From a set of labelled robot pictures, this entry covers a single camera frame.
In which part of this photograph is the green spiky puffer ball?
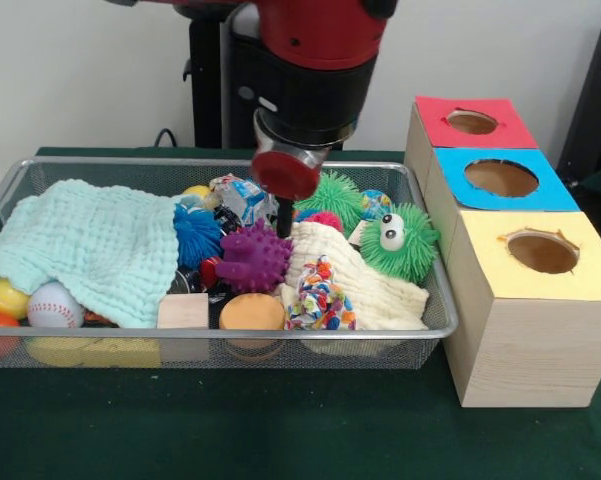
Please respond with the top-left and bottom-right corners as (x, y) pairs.
(294, 170), (365, 236)

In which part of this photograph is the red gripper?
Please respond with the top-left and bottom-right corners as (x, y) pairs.
(251, 148), (324, 239)

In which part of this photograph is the green puffer toy with eyes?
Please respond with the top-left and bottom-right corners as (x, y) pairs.
(358, 201), (441, 285)

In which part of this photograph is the plain wooden cube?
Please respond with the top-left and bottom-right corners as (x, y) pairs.
(157, 293), (210, 330)

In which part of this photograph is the multicolour print fabric bundle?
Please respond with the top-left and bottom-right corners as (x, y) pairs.
(284, 254), (359, 332)

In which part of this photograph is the shallow wire mesh bin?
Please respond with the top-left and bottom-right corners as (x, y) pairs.
(0, 155), (460, 371)

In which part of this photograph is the purple spiky rubber toy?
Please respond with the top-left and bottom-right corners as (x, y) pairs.
(214, 218), (295, 295)

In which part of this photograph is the orange round foam disc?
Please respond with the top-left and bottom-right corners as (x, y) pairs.
(218, 292), (287, 331)

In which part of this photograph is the wooden three-hole sorting box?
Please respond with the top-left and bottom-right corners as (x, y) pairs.
(403, 94), (601, 409)

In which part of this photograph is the clear snack packet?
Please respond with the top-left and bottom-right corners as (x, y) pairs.
(208, 173), (281, 231)

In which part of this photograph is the white baseball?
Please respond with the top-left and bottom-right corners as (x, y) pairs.
(27, 280), (86, 329)

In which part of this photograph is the cream waffle cloth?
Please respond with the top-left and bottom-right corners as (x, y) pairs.
(274, 220), (430, 332)

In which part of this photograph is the blue puffer ball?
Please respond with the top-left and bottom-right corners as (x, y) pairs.
(172, 202), (225, 271)

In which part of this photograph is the black standing panel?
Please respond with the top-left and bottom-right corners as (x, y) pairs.
(557, 8), (601, 176)

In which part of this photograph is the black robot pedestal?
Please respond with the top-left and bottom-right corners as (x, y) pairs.
(182, 4), (359, 151)

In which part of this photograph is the mint green waffle cloth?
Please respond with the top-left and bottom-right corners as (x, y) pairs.
(0, 178), (184, 330)

